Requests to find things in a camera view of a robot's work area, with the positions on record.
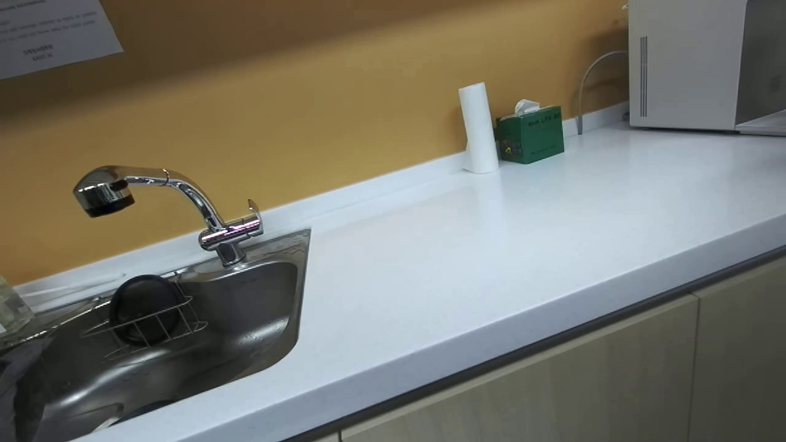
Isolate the silver coffee maker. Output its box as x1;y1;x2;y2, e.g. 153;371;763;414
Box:
628;0;786;135

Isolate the white paper towel roll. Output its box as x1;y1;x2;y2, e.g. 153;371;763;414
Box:
459;84;498;174

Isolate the green tissue box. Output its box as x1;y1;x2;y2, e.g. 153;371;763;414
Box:
496;98;564;164

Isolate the beige cabinet door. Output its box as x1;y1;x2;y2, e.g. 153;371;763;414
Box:
342;300;697;442

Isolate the chrome sink faucet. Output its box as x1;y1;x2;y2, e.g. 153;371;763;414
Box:
72;164;264;267

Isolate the stainless steel sink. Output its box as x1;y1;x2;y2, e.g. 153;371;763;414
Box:
0;230;309;442

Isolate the paper notice on wall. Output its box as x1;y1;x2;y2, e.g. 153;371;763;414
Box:
0;0;122;78

